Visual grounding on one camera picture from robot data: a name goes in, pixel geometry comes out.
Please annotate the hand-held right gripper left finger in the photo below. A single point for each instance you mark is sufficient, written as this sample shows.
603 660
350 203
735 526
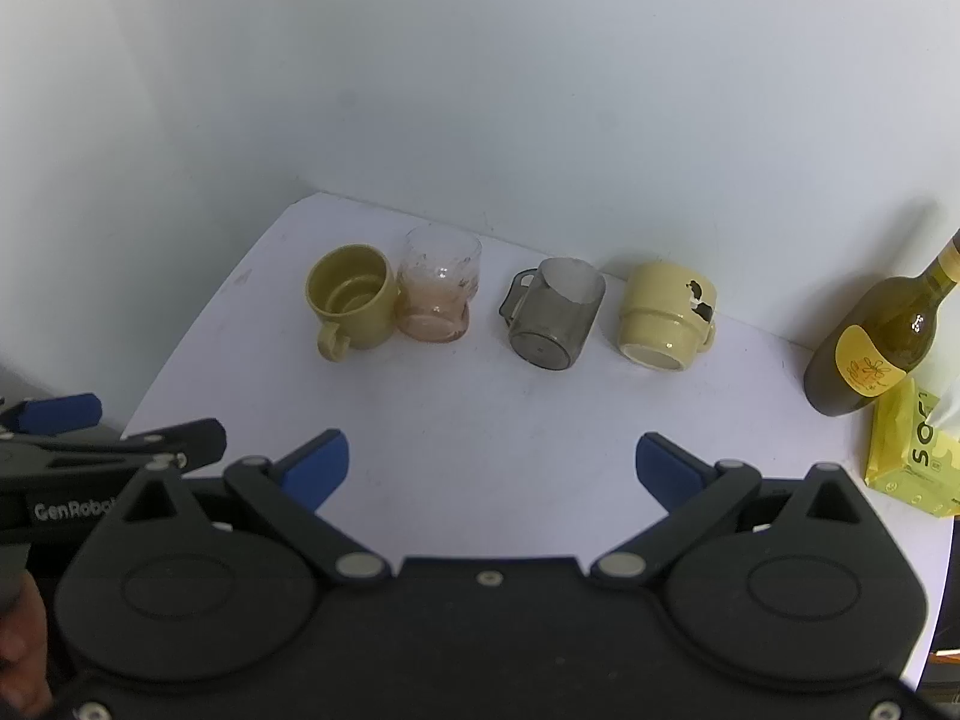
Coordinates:
319 466

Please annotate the clear pink-tinted glass cup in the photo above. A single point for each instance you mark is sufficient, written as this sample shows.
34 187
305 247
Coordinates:
439 304

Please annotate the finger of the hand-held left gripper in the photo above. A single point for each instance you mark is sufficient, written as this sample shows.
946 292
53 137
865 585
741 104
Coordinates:
64 412
191 441

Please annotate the pale yellow printed mug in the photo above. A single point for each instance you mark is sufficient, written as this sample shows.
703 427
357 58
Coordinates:
660 315

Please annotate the green wine bottle yellow label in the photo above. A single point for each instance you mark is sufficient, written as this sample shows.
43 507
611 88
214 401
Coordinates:
877 337

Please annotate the person's left hand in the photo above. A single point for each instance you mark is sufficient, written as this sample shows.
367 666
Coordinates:
19 652

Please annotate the grey transparent mug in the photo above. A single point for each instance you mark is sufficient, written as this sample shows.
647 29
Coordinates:
551 334

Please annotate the yellow packet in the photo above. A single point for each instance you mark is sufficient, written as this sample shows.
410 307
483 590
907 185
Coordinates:
911 461

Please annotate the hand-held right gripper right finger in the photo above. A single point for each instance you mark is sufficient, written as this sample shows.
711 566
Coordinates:
667 469

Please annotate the olive yellow mug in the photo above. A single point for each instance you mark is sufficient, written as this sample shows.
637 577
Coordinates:
364 319

